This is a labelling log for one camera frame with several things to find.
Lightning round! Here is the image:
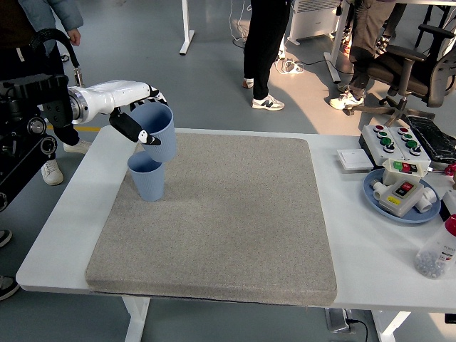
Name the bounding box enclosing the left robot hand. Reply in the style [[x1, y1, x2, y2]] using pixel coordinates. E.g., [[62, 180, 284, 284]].
[[82, 79, 170, 147]]

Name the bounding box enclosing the blue ribbed cup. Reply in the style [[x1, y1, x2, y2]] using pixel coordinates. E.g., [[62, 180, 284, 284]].
[[131, 103, 177, 163], [127, 152, 167, 203]]

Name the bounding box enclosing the white push-button control box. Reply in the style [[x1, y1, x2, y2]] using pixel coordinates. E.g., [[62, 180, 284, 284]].
[[358, 124, 407, 168], [387, 126, 432, 165]]

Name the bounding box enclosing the person in light-blue jacket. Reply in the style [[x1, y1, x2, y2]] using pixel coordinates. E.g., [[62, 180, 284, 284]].
[[0, 0, 93, 186]]

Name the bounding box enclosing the white desk leg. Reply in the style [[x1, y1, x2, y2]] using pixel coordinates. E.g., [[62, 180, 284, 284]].
[[323, 0, 353, 85], [179, 0, 196, 56]]

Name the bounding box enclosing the person in black trousers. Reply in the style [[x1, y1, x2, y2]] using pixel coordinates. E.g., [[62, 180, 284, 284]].
[[242, 0, 293, 110]]

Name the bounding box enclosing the grey-brown mat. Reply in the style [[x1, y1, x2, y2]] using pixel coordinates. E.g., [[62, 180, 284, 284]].
[[85, 131, 338, 308]]

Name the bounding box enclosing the white panel heater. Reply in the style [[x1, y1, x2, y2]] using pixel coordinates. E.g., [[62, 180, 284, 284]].
[[286, 0, 343, 46]]

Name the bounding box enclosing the white table leg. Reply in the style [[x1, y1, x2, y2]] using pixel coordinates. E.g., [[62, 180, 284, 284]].
[[123, 295, 151, 342], [372, 311, 413, 342]]

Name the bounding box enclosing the person in brown trousers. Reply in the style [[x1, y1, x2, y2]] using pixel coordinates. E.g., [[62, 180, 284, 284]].
[[329, 0, 407, 111]]

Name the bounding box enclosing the white pipe fitting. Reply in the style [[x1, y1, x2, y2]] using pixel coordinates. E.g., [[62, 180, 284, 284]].
[[369, 179, 388, 201], [415, 186, 440, 214]]

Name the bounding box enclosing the black office chair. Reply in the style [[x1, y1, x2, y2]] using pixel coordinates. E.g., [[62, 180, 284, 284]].
[[359, 23, 456, 128]]

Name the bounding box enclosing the blue plate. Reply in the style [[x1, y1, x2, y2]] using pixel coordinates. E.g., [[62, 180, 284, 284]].
[[363, 168, 442, 225]]

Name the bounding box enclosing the black wrapped keyboard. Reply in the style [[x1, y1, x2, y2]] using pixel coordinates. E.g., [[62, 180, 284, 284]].
[[405, 115, 456, 165]]

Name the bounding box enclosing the clear bottle with red cap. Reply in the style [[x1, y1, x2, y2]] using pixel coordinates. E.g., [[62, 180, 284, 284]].
[[413, 214, 456, 281]]

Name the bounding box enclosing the white flat wall switch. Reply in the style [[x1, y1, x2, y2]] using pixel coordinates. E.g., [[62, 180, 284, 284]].
[[336, 148, 374, 174]]

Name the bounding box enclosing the switch box with green label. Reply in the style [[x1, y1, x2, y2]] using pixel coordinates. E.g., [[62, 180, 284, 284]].
[[382, 158, 432, 186]]

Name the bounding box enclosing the switch box with red button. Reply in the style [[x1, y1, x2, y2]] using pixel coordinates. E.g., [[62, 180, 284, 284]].
[[378, 179, 425, 218]]

